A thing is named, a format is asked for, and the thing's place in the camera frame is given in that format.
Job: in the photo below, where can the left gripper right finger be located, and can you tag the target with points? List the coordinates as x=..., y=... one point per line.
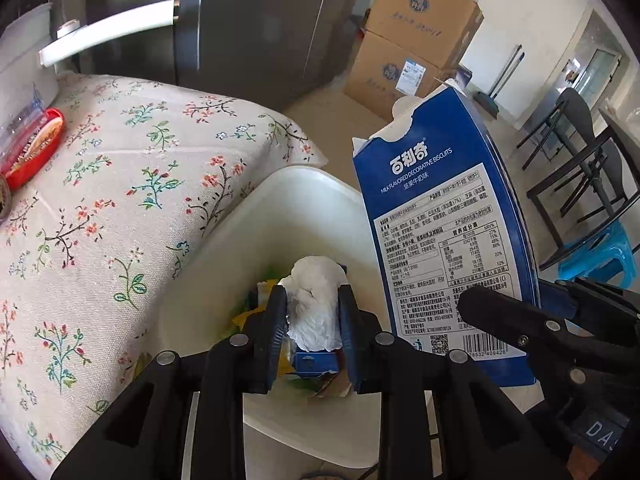
x=482, y=434

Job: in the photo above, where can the grey refrigerator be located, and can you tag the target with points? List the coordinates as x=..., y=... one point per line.
x=267, y=51

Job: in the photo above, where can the red instant noodle cup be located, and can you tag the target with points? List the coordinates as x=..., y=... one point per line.
x=38, y=152

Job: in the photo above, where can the black chair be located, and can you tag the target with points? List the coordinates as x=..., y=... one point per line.
x=591, y=160

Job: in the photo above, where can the white electric cooking pot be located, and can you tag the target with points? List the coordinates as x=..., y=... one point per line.
x=29, y=53

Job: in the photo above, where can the white trash bin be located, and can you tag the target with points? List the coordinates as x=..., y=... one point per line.
x=296, y=212

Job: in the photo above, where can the cardboard box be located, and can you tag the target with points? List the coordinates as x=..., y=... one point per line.
x=383, y=73
x=439, y=31

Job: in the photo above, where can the broom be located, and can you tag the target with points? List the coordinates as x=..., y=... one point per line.
x=487, y=100

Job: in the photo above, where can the yellow wrapper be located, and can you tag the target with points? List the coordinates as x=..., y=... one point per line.
x=245, y=317

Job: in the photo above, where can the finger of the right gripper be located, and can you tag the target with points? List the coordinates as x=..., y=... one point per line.
x=514, y=322
x=563, y=299

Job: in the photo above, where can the blue plastic stool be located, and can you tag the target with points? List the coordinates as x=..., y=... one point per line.
x=601, y=259

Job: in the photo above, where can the floral tablecloth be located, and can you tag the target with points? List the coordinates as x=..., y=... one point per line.
x=143, y=174

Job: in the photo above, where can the upper cardboard box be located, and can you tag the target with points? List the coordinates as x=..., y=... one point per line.
x=439, y=31

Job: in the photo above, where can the white tissue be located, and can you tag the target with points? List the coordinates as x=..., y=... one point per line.
x=312, y=291

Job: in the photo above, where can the lower cardboard box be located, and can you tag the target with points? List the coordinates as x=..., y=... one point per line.
x=383, y=73

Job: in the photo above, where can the blue white biscuit box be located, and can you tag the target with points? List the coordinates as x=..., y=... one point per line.
x=444, y=217

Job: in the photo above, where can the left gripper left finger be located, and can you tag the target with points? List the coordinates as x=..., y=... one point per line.
x=182, y=417

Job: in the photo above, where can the white red blue bag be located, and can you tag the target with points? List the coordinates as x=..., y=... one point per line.
x=311, y=371

